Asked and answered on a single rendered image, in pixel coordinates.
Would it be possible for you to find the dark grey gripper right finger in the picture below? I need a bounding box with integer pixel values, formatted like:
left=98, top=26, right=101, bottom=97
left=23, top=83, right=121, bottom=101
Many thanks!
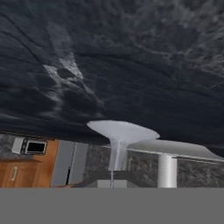
left=112, top=171, right=151, bottom=189

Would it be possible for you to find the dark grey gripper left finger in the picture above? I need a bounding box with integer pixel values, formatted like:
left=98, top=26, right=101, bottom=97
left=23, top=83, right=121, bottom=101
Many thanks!
left=78, top=171, right=112, bottom=189

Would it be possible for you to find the white microwave oven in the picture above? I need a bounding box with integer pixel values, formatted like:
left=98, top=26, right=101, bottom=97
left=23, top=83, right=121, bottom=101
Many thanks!
left=10, top=136, right=48, bottom=156

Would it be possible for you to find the wooden cupboard run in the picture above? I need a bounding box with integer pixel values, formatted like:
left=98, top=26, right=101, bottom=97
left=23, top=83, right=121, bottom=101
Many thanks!
left=0, top=139, right=61, bottom=189

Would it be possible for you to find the grey fridge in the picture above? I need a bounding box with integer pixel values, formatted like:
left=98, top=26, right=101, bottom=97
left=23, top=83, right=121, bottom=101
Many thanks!
left=50, top=139, right=89, bottom=188

